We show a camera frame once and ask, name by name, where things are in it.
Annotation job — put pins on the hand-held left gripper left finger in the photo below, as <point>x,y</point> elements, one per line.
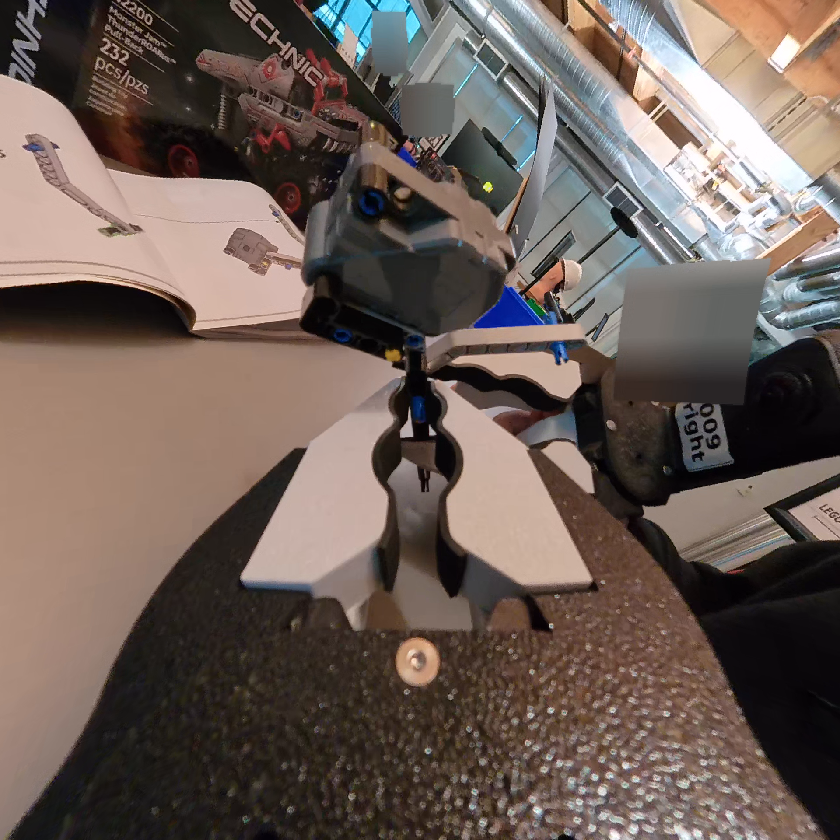
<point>315,525</point>

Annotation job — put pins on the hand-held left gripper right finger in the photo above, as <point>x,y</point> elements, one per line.
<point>518,525</point>

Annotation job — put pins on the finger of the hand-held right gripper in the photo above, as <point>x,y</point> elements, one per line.
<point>564,453</point>
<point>564,377</point>

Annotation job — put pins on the light grey toy brick beam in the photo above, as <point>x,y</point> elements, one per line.
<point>505,340</point>

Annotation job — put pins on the dark grey toy motor block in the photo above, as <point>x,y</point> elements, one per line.
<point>407,262</point>

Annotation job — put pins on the short black toy brick beam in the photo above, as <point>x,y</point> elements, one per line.
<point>348,325</point>

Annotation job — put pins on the person's right forearm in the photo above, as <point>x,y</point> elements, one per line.
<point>663,551</point>

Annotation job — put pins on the beige desk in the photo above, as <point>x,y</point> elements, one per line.
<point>131,459</point>

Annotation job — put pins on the person's right hand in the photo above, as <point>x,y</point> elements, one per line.
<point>518,420</point>

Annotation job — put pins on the framed marker poster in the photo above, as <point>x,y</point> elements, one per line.
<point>814,512</point>

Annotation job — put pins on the blue storage bin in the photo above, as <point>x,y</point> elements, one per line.
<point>512,312</point>

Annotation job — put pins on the silver pipe bundle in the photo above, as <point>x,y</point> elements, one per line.
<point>800,289</point>

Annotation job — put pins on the black round floor lamp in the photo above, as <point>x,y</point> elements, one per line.
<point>623,222</point>

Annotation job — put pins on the grey panel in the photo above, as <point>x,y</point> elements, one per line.
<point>541,164</point>

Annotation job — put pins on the operator in black sweatshirt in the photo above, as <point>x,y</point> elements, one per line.
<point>787,656</point>

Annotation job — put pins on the black monitor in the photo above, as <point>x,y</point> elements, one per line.
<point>479,164</point>

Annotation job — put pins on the open instruction booklet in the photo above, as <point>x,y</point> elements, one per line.
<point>65,216</point>

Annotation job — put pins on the black toy set box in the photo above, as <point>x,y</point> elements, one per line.
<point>164,65</point>

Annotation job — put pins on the silver ventilation duct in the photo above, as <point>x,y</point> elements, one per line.
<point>590,118</point>

